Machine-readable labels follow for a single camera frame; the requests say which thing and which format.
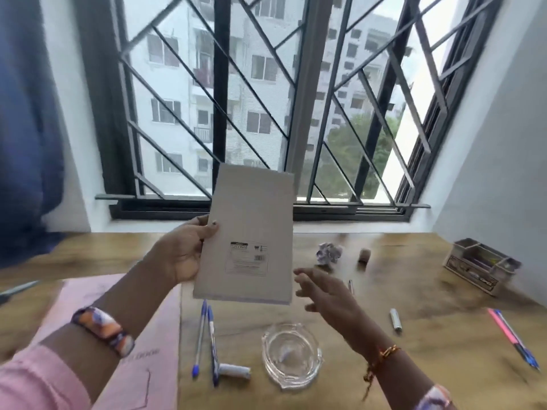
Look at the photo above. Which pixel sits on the person's left hand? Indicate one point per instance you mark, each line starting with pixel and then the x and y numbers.
pixel 179 251

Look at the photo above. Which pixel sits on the person's right hand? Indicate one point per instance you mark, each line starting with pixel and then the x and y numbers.
pixel 337 303

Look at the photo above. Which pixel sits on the paper ball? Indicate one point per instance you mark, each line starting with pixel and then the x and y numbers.
pixel 329 254

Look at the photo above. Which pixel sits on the brown tape roll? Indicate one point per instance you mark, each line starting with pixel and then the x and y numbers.
pixel 363 256

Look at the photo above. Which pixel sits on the short white marker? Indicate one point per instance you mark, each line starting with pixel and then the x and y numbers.
pixel 395 321

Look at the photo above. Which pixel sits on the grey spiral notepad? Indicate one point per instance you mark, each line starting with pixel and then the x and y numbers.
pixel 248 217

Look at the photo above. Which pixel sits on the clear blue ballpoint pen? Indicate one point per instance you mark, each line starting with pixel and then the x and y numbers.
pixel 213 345
pixel 199 337

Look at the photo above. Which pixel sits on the white glue stick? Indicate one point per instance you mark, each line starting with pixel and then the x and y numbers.
pixel 235 371

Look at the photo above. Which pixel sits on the pink desk organizer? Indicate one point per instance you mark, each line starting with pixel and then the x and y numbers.
pixel 478 264

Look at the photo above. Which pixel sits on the black pen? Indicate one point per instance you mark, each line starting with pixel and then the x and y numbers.
pixel 19 289

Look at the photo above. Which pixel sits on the pink pen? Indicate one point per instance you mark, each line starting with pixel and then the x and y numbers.
pixel 504 328

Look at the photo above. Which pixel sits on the purple blue pen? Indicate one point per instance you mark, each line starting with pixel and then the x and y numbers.
pixel 523 350

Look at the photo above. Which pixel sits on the person's right forearm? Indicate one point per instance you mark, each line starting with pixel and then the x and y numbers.
pixel 397 380

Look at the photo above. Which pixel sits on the person's left forearm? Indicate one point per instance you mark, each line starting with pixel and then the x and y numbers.
pixel 124 311

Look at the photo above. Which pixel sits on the clear glass ashtray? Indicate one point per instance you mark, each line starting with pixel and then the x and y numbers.
pixel 290 354

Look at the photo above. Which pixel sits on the patterned left wrist bangle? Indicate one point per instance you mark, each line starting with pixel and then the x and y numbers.
pixel 104 330

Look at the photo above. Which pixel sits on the patterned wrist bangle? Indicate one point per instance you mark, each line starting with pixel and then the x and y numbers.
pixel 436 399
pixel 104 330

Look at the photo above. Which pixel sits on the patterned right wrist bangle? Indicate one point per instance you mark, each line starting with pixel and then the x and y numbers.
pixel 436 399

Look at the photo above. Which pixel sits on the black framed grille window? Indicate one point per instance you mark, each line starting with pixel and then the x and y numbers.
pixel 222 81

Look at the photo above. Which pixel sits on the pink left sleeve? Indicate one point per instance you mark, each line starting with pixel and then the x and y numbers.
pixel 38 380

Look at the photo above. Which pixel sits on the blue curtain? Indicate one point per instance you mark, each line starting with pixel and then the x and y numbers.
pixel 25 123

